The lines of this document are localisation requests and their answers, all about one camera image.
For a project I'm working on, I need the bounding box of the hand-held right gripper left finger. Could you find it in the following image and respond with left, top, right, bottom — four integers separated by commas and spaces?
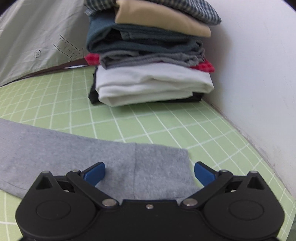
30, 162, 120, 210

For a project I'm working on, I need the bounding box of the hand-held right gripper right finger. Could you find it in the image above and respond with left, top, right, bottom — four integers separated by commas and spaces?
180, 162, 271, 210

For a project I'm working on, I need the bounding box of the grey zip hoodie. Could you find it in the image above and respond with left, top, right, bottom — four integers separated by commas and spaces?
0, 119, 201, 200

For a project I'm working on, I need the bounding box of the green grid mat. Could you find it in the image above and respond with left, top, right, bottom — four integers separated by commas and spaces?
0, 67, 296, 241

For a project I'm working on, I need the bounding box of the red checkered folded garment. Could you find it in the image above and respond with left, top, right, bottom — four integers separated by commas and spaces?
84, 53, 215, 74

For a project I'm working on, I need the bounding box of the white folded garment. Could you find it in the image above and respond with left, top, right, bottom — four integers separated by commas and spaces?
95, 62, 214, 107

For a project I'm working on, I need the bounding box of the grey folded garment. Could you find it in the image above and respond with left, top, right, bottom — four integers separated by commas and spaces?
100, 48, 206, 69

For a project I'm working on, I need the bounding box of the dark teal folded garment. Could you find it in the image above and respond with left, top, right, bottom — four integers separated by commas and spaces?
86, 14, 205, 55

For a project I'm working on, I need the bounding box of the grey carrot print bed sheet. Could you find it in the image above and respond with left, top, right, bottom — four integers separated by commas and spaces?
0, 0, 93, 88

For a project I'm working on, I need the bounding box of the beige folded garment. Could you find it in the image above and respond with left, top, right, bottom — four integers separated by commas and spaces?
115, 0, 211, 37

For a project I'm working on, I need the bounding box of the blue checkered folded shirt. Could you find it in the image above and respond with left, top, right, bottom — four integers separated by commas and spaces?
84, 0, 222, 25

